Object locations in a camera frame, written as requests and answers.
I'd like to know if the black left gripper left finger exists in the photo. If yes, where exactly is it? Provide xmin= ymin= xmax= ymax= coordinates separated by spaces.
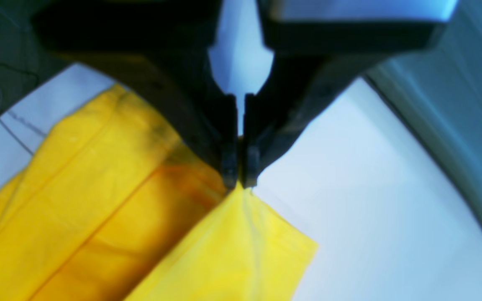
xmin=32 ymin=0 xmax=238 ymax=190

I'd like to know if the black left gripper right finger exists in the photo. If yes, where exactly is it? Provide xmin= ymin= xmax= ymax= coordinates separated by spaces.
xmin=241 ymin=0 xmax=458 ymax=187

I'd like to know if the yellow t-shirt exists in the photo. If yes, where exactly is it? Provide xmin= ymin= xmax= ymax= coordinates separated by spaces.
xmin=0 ymin=84 xmax=318 ymax=301

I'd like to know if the white cabinet panel right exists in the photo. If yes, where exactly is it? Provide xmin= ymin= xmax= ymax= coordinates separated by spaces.
xmin=367 ymin=0 xmax=482 ymax=227

